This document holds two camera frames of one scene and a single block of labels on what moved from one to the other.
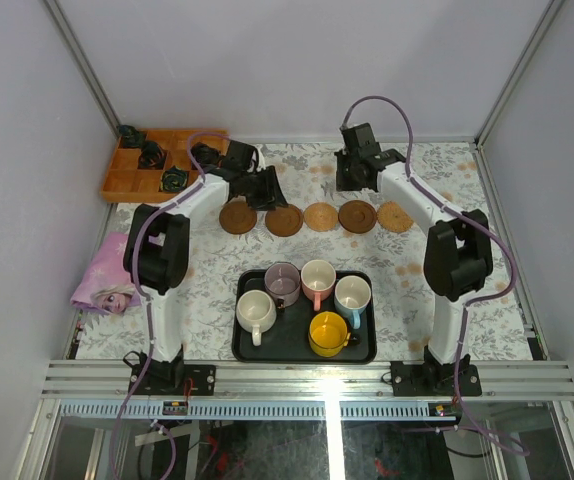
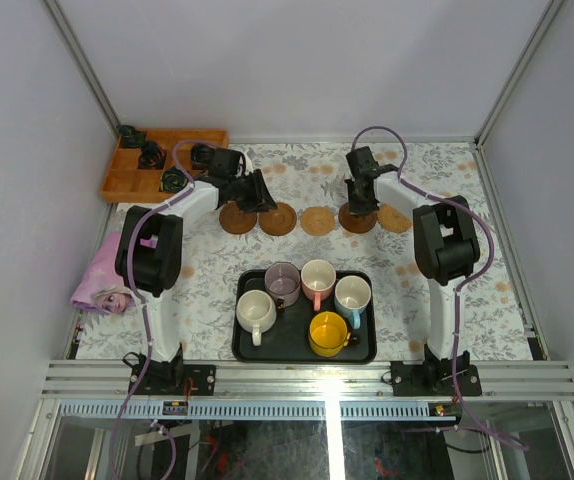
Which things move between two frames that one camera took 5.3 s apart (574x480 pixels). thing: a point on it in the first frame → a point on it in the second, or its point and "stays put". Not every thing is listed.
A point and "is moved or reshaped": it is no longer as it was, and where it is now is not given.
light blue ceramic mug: (352, 297) stays put
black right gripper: (341, 183) → (355, 208)
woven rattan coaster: (392, 217) stays put
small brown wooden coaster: (284, 221) is moved or reshaped
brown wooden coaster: (357, 216) stays put
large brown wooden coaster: (237, 217) stays put
